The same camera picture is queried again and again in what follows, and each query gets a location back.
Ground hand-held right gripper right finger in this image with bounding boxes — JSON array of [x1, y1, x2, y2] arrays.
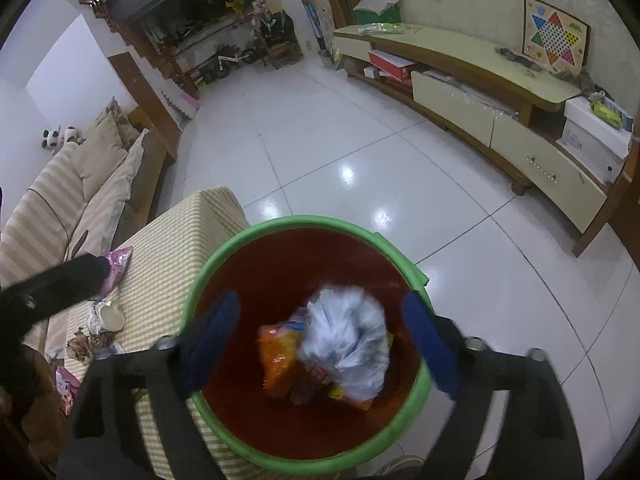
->
[[402, 292, 586, 480]]

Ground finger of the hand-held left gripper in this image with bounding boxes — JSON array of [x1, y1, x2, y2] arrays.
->
[[0, 255, 112, 331]]

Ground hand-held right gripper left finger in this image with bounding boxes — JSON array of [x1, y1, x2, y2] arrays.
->
[[55, 290, 242, 480]]

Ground pink glitter wrapper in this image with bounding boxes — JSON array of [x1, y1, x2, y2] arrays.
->
[[97, 246, 135, 301]]

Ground grey white paper ball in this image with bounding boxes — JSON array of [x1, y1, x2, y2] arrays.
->
[[299, 286, 392, 402]]

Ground red bin with green rim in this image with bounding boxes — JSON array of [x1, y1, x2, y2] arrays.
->
[[182, 215, 433, 476]]

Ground person's left hand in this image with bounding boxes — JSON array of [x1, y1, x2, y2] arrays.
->
[[0, 352, 68, 468]]

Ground white paper cup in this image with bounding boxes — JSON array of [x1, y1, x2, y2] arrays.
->
[[86, 300, 126, 335]]

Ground orange plastic bag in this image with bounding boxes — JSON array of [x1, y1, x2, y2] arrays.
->
[[256, 324, 306, 398]]

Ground striped beige sofa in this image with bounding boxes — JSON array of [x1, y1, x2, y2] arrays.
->
[[0, 95, 183, 291]]

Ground grey shoe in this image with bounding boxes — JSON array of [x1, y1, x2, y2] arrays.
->
[[375, 455, 426, 478]]

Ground plain beige pillow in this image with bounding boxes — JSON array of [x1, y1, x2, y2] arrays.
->
[[72, 117, 130, 202]]

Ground patterned beige pillow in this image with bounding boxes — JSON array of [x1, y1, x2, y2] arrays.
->
[[95, 97, 142, 143]]

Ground pink foam mats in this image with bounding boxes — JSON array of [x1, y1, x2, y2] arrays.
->
[[160, 85, 203, 121]]

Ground white cardboard box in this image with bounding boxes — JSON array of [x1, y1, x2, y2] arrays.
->
[[560, 96, 633, 183]]

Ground white balance bike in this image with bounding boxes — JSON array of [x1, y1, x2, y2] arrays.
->
[[200, 45, 258, 83]]

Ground flat red box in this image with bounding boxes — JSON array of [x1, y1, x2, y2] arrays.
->
[[369, 50, 418, 81]]

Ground long wooden television cabinet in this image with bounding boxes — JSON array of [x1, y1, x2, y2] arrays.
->
[[332, 25, 640, 257]]

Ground small green packet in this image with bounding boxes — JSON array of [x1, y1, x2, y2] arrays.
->
[[590, 100, 626, 128]]

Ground wooden chair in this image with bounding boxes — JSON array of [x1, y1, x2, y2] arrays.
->
[[265, 42, 303, 68]]

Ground dark object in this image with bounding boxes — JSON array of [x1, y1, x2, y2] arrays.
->
[[495, 46, 543, 68]]

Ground black backpack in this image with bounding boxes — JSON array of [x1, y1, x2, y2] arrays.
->
[[260, 10, 296, 48]]

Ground star checkers board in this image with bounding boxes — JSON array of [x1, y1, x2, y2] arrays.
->
[[522, 0, 592, 73]]

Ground blue printed board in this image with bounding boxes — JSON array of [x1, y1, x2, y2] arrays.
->
[[285, 0, 332, 53]]

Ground open green cardboard box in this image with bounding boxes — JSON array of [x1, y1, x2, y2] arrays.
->
[[352, 0, 403, 26]]

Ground thin dark cable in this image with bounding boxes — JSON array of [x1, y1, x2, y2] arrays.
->
[[25, 187, 93, 208]]

